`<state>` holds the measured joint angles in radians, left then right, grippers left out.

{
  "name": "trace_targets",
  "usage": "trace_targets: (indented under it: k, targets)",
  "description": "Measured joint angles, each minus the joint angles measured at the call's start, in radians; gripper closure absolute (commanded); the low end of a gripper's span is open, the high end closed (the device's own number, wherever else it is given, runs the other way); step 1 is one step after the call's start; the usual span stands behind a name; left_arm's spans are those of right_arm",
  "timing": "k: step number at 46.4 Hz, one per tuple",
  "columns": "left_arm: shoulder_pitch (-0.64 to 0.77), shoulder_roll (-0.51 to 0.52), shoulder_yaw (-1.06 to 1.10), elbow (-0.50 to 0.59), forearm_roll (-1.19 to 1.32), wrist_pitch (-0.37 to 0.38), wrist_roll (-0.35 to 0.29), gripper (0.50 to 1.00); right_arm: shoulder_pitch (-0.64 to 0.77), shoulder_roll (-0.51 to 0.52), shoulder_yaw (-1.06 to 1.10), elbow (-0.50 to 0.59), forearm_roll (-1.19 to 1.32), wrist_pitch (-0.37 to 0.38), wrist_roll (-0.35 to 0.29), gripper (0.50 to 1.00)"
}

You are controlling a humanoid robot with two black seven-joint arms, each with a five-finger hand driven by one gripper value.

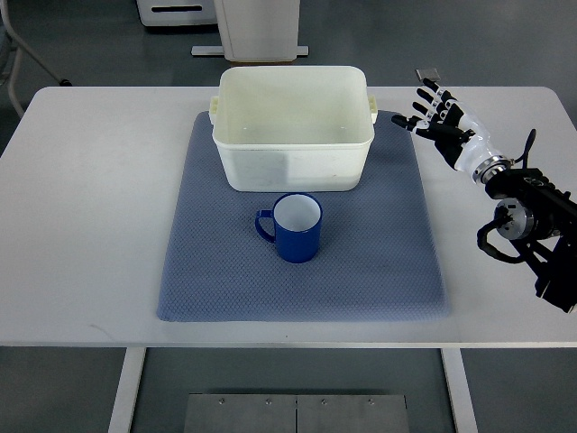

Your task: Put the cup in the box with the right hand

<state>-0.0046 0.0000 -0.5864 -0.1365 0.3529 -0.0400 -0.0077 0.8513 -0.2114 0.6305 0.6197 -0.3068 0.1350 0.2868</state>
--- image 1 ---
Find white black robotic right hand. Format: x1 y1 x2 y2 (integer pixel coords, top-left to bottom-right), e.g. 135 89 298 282
391 78 499 181

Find blue mug white inside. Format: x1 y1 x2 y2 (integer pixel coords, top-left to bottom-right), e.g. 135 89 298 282
254 193 324 263

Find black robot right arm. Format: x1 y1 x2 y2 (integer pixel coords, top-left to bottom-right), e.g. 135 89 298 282
472 129 576 313

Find white plastic box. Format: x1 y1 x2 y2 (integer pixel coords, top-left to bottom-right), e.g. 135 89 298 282
209 66 378 192

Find small grey floor square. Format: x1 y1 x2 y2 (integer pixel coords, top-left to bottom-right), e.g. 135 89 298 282
415 68 441 82

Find blue textured mat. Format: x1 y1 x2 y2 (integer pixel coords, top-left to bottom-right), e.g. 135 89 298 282
157 111 449 322

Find white right table leg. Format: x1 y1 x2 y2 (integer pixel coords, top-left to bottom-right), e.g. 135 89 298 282
441 348 479 433

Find white table leg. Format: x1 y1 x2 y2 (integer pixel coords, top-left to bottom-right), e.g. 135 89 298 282
441 348 479 433
108 347 146 433

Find white appliance with dark slot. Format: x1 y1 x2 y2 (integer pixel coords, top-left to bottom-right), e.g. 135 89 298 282
136 0 217 27

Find white left table leg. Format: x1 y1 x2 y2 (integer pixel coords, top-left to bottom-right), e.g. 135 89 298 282
108 347 146 433

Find white pedestal column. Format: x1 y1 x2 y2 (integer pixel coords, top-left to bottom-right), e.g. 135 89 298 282
191 0 309 63

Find white chair frame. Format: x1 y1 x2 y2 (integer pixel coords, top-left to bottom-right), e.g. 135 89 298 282
1 0 72 118

